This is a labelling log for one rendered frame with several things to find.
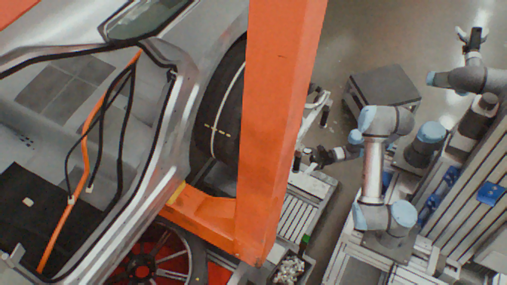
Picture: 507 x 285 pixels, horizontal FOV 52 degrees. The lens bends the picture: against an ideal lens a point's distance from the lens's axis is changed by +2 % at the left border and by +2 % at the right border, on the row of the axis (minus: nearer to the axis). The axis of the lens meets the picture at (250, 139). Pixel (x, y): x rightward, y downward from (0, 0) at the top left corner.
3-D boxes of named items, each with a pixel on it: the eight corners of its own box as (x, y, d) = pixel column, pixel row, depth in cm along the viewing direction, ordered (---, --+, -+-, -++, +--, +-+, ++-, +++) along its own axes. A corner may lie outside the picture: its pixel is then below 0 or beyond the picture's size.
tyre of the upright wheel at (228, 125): (244, 110, 323) (262, 18, 278) (278, 125, 317) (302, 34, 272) (187, 173, 277) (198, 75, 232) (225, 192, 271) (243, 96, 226)
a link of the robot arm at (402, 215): (413, 237, 226) (422, 223, 215) (382, 236, 225) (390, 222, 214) (407, 212, 233) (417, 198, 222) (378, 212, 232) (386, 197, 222)
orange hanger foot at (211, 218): (164, 185, 280) (159, 148, 252) (248, 229, 267) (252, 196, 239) (146, 208, 271) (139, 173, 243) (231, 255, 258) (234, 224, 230)
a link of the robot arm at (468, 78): (452, 88, 213) (422, 89, 261) (480, 93, 212) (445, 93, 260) (459, 60, 211) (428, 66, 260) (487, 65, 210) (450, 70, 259)
